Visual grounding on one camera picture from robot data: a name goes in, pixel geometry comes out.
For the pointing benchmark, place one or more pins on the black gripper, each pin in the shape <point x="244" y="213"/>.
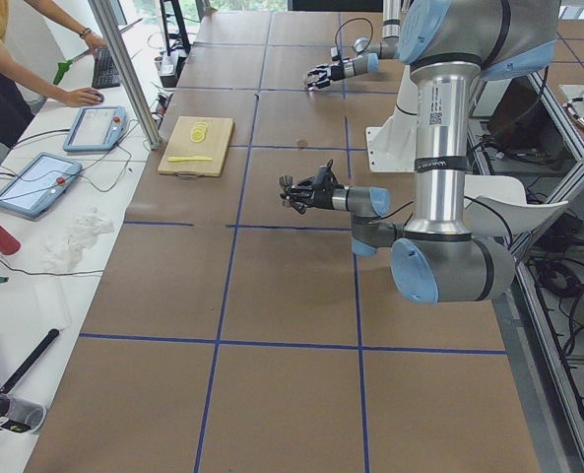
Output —
<point x="322" y="197"/>
<point x="336" y="72"/>

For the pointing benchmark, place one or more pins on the person hand on mouse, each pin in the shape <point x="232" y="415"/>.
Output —
<point x="81" y="97"/>

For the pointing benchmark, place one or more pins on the bamboo cutting board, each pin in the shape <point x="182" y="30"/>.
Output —
<point x="214" y="145"/>

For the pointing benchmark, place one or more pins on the teach pendant tablet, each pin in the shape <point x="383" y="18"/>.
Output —
<point x="39" y="185"/>
<point x="96" y="129"/>

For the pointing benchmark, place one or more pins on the steel jigger measuring cup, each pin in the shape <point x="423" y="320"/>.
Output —
<point x="286" y="183"/>

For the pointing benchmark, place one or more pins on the near teach pendant tablet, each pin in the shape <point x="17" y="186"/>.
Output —
<point x="39" y="185"/>

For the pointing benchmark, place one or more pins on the black keyboard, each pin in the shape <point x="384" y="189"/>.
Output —
<point x="105" y="73"/>

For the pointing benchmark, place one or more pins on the clear glass cup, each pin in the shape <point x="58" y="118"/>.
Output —
<point x="311" y="84"/>

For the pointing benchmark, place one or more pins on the person forearm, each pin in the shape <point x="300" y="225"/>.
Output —
<point x="18" y="73"/>

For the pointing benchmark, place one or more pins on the aluminium frame post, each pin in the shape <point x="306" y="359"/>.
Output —
<point x="107" y="23"/>

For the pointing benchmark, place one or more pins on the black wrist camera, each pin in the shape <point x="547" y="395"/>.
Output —
<point x="325" y="177"/>
<point x="335" y="54"/>

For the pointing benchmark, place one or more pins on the white plastic chair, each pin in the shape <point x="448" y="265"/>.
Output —
<point x="506" y="195"/>

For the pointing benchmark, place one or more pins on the far teach pendant tablet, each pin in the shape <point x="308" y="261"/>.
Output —
<point x="96" y="129"/>

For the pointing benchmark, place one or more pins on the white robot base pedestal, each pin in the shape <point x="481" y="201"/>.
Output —
<point x="392" y="147"/>

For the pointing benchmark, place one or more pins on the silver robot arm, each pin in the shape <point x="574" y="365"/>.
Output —
<point x="448" y="45"/>
<point x="367" y="53"/>

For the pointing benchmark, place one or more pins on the yellow plastic knife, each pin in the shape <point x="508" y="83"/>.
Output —
<point x="185" y="159"/>

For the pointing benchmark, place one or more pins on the crumpled white tissue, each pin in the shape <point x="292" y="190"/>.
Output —
<point x="62" y="251"/>

